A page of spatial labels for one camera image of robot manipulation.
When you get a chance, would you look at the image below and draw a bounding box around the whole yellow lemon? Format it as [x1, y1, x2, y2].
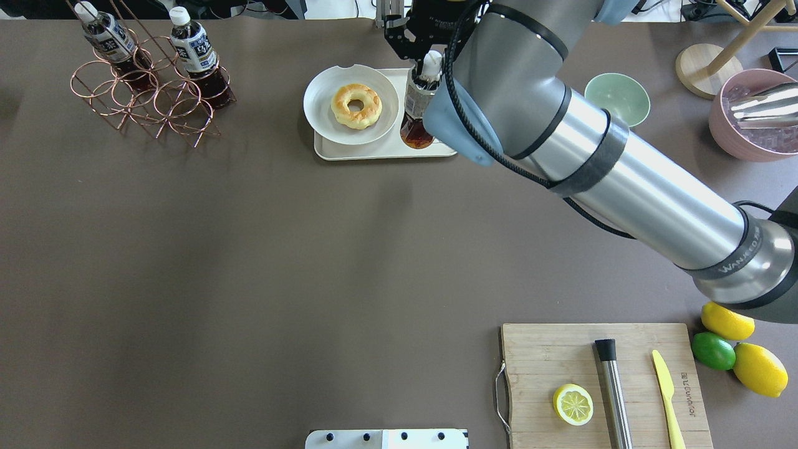
[733, 343, 789, 398]

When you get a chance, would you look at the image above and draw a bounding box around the bamboo cutting board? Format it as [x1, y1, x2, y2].
[501, 323, 713, 448]

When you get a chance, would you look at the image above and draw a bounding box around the half lemon slice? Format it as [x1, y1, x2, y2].
[552, 384, 595, 426]

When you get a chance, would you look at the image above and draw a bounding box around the tea bottle white cap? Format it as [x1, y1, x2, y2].
[400, 49, 443, 150]

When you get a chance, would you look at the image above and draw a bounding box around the yellow plastic knife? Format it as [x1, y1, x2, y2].
[651, 350, 686, 449]

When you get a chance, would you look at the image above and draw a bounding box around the copper wire bottle rack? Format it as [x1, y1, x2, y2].
[67, 1, 236, 148]

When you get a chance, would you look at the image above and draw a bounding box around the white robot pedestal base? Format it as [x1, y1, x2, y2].
[304, 428, 470, 448]

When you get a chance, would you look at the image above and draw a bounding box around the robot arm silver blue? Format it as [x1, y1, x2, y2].
[376, 1, 797, 324]

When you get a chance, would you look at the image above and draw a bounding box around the wooden mug tree stand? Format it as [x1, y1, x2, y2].
[675, 1, 796, 100]

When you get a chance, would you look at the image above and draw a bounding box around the green lime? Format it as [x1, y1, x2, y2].
[691, 332, 736, 370]

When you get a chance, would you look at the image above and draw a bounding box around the beige rabbit tray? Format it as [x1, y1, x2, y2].
[303, 64, 455, 161]

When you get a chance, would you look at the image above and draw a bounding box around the steel ice scoop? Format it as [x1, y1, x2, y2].
[729, 82, 797, 130]

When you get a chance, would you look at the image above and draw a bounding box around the aluminium frame post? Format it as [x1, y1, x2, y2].
[375, 0, 407, 29]

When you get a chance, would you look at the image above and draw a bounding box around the glazed ring donut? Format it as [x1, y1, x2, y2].
[330, 84, 383, 130]

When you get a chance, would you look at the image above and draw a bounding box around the green ceramic bowl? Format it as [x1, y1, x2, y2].
[584, 73, 651, 127]

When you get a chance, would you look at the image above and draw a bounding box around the white round plate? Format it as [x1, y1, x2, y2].
[303, 65, 399, 145]

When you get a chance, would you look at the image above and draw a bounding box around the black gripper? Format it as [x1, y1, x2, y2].
[383, 1, 481, 60]

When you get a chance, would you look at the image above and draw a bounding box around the steel muddler black tip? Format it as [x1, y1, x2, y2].
[594, 339, 633, 448]

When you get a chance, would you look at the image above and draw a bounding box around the pink ice bowl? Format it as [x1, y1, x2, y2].
[709, 69, 796, 162]

